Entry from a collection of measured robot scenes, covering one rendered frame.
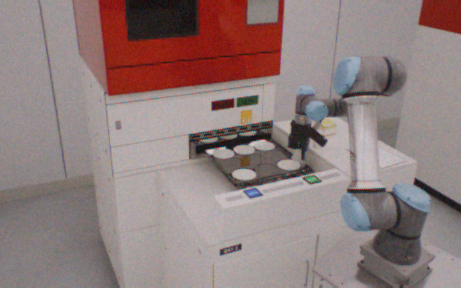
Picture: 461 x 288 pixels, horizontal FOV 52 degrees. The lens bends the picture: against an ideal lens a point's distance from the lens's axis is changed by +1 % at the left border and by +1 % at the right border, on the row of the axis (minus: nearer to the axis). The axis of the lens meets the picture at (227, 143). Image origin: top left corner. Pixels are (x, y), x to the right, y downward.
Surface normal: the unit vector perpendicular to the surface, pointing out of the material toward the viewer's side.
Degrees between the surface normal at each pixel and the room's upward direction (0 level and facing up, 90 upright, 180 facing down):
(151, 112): 90
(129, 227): 90
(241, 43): 90
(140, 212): 90
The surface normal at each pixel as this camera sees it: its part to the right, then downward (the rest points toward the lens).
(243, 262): 0.42, 0.38
